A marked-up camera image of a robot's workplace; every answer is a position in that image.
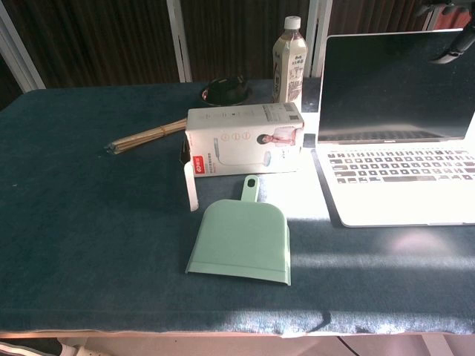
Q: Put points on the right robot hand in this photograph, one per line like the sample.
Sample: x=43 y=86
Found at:
x=454 y=46

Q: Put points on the silver laptop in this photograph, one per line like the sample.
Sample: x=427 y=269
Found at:
x=389 y=111

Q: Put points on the milk tea plastic bottle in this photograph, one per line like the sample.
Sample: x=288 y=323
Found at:
x=290 y=70

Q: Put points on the white lamp product box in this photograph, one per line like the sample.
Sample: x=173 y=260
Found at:
x=245 y=144

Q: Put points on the black round desk grommet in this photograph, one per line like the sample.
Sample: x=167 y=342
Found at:
x=224 y=92

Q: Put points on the green plastic dustpan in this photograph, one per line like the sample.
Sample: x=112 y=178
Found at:
x=241 y=241

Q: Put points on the bundle of wooden sticks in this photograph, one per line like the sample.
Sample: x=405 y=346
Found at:
x=148 y=135

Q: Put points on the dark blue table cloth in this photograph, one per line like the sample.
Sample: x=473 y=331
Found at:
x=92 y=222

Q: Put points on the white metal frame post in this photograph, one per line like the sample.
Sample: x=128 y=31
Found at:
x=179 y=39
x=320 y=35
x=20 y=52

